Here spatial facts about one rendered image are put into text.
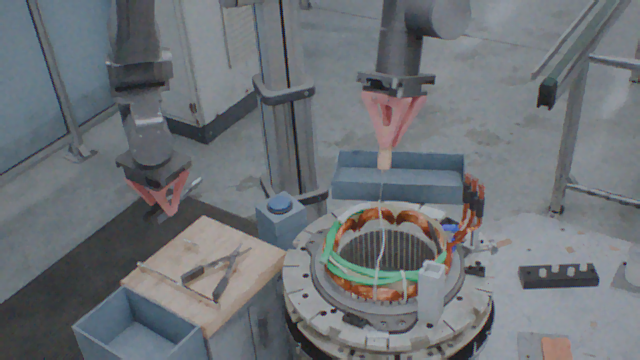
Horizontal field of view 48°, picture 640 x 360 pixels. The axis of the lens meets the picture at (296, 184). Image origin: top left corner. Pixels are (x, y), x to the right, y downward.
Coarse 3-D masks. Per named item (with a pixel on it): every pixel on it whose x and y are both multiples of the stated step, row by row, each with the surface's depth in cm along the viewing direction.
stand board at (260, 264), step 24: (192, 240) 122; (216, 240) 122; (240, 240) 121; (144, 264) 118; (168, 264) 118; (192, 264) 117; (240, 264) 116; (264, 264) 116; (144, 288) 114; (168, 288) 113; (192, 288) 113; (240, 288) 112; (192, 312) 108; (216, 312) 108
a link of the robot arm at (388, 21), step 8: (384, 0) 90; (392, 0) 89; (400, 0) 89; (384, 8) 90; (392, 8) 89; (400, 8) 89; (384, 16) 90; (392, 16) 89; (400, 16) 89; (384, 24) 91; (392, 24) 90; (400, 24) 89
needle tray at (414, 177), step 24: (336, 168) 138; (360, 168) 142; (408, 168) 141; (432, 168) 140; (456, 168) 139; (336, 192) 134; (360, 192) 133; (384, 192) 132; (408, 192) 131; (432, 192) 130; (456, 192) 129
